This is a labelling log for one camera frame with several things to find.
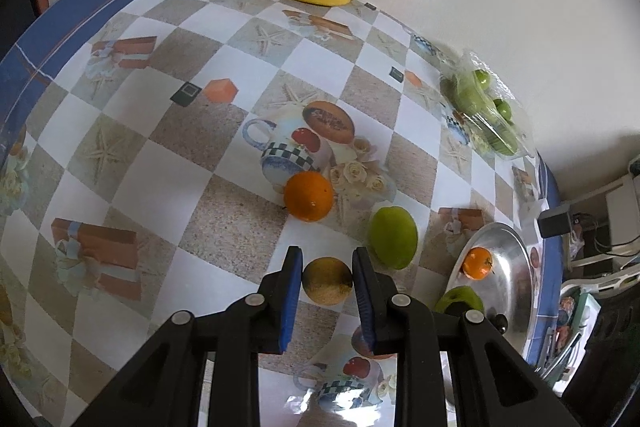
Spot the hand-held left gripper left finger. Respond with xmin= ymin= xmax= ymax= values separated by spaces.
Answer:
xmin=70 ymin=246 xmax=306 ymax=427

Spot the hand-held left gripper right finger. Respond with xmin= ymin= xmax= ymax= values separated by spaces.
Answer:
xmin=351 ymin=246 xmax=566 ymax=427

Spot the orange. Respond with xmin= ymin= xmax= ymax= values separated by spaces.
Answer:
xmin=461 ymin=247 xmax=495 ymax=281
xmin=283 ymin=171 xmax=335 ymax=223
xmin=301 ymin=258 xmax=354 ymax=306

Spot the green mango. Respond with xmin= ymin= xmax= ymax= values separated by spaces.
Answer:
xmin=435 ymin=285 xmax=485 ymax=315
xmin=367 ymin=206 xmax=418 ymax=271

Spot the round metal bowl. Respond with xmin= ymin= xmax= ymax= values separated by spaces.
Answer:
xmin=442 ymin=222 xmax=533 ymax=408

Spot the green tray of clutter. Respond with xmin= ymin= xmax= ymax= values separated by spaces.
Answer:
xmin=542 ymin=289 xmax=603 ymax=390

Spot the black power adapter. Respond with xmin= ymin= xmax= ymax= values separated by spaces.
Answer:
xmin=537 ymin=204 xmax=576 ymax=238

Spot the clear bag of green jujubes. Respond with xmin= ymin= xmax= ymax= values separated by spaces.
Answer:
xmin=440 ymin=49 xmax=536 ymax=158

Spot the white shelf unit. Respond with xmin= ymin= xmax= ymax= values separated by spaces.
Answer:
xmin=565 ymin=157 xmax=640 ymax=270

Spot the black cable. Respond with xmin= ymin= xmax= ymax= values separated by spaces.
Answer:
xmin=572 ymin=212 xmax=640 ymax=258

